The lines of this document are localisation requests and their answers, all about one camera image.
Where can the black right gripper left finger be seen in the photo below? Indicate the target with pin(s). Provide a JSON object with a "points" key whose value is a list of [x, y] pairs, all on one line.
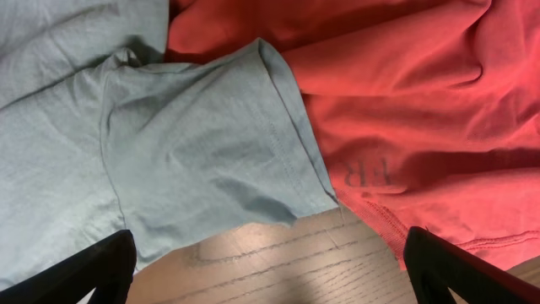
{"points": [[103, 271]]}

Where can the light blue t-shirt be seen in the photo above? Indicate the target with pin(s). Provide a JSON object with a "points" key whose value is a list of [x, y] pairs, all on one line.
{"points": [[98, 134]]}

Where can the red t-shirt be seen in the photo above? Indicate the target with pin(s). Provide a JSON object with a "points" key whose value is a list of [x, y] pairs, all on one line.
{"points": [[426, 112]]}

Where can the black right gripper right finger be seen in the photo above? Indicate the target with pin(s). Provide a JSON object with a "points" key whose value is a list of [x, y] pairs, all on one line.
{"points": [[437, 269]]}

